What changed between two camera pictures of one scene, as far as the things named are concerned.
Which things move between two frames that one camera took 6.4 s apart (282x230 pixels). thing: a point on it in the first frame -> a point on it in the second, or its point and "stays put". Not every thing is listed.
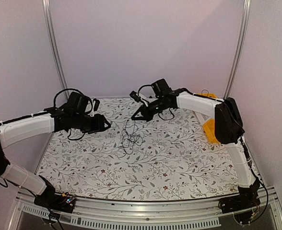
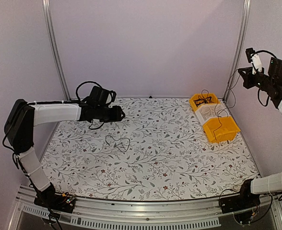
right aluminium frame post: x=245 y=24 stays put
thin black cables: x=131 y=136 -> x=215 y=105
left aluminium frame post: x=54 y=44 stays put
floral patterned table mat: x=173 y=155 stays put
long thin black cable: x=205 y=89 stays put
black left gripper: x=99 y=125 -> x=116 y=116
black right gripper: x=147 y=116 -> x=247 y=76
